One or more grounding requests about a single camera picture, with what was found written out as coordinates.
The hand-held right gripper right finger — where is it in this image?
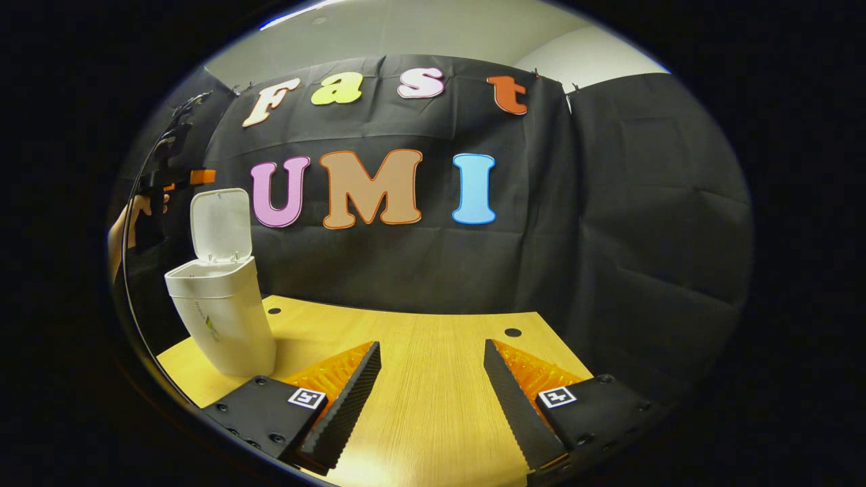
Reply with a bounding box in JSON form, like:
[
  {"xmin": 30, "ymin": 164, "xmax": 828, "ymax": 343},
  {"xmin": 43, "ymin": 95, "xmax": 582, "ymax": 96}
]
[{"xmin": 484, "ymin": 338, "xmax": 669, "ymax": 476}]

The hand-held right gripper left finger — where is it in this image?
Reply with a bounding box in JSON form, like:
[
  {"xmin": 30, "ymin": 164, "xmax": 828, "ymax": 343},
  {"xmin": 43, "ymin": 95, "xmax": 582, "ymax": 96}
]
[{"xmin": 198, "ymin": 340, "xmax": 382, "ymax": 476}]

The white desktop garbage bin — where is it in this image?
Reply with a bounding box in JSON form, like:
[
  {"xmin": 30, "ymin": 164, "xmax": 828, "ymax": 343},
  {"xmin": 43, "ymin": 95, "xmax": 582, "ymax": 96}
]
[{"xmin": 164, "ymin": 188, "xmax": 279, "ymax": 379}]

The wooden desktop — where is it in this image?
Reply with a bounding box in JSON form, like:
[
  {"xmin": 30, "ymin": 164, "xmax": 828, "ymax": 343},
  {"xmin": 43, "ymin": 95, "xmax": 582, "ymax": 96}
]
[{"xmin": 156, "ymin": 294, "xmax": 596, "ymax": 487}]

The black backdrop cloth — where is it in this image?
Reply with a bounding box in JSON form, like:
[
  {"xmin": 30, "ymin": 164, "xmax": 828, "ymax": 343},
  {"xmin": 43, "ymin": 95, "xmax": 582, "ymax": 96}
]
[{"xmin": 110, "ymin": 54, "xmax": 754, "ymax": 408}]

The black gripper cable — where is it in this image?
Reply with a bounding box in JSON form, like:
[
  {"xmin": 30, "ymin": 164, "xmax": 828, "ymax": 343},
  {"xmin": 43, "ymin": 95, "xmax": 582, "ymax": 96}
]
[{"xmin": 119, "ymin": 93, "xmax": 207, "ymax": 383}]

